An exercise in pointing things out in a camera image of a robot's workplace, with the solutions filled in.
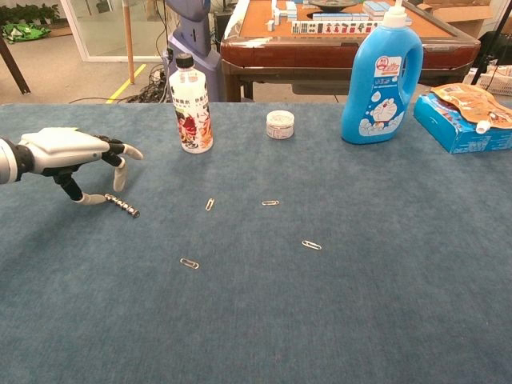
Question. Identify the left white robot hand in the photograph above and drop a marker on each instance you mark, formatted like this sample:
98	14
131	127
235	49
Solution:
60	150

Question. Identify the string of magnetic balls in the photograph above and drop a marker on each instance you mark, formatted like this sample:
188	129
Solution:
122	205

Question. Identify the silver paperclip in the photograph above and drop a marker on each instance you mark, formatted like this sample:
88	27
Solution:
210	204
189	263
270	202
311	245

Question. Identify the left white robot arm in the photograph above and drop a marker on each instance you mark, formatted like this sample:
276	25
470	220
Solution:
7	160

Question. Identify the small round white jar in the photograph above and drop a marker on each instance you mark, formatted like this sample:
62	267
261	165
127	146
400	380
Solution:
280	126

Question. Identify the black table leg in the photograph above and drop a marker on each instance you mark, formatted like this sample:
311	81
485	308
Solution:
16	72

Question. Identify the white framed glass partition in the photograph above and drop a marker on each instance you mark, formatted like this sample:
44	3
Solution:
86	40

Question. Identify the green bag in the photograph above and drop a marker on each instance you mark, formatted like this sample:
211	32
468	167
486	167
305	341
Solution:
24	32

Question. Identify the wooden pole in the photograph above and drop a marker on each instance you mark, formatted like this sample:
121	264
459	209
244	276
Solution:
129	40

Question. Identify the white printed drink bottle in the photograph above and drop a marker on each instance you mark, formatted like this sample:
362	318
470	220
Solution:
191	112

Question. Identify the green potted plants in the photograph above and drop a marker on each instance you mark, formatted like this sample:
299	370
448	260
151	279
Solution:
28	14

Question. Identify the blue grey machine base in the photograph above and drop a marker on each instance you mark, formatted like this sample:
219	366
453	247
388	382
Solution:
192	36

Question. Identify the brown mahjong table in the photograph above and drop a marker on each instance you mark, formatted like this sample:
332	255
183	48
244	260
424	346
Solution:
280	52

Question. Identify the single blue mahjong tile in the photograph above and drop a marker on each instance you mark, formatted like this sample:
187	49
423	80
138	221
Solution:
271	25

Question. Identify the face-up mahjong tile row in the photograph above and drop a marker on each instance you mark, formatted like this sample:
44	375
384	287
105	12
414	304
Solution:
332	27

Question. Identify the blue-backed mahjong tile row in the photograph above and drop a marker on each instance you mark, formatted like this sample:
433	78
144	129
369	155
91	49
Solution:
336	16

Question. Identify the dark round dish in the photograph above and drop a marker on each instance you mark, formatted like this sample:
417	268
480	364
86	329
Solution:
332	4

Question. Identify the blue detergent pump bottle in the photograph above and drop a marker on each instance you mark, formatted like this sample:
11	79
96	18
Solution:
372	80

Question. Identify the blue-backed mahjong tile stack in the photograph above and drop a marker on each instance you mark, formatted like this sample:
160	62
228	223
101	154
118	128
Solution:
376	9

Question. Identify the blue carton box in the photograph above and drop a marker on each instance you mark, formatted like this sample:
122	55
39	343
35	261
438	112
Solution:
448	130

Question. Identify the orange refill pouch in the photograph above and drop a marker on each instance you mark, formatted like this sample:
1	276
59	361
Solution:
472	102

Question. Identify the cardboard box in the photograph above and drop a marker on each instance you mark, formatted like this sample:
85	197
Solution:
460	16

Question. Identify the black tripod stand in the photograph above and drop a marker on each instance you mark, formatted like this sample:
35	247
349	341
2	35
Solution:
490	44

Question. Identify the white plastic basket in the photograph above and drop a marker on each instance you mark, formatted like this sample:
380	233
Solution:
498	82

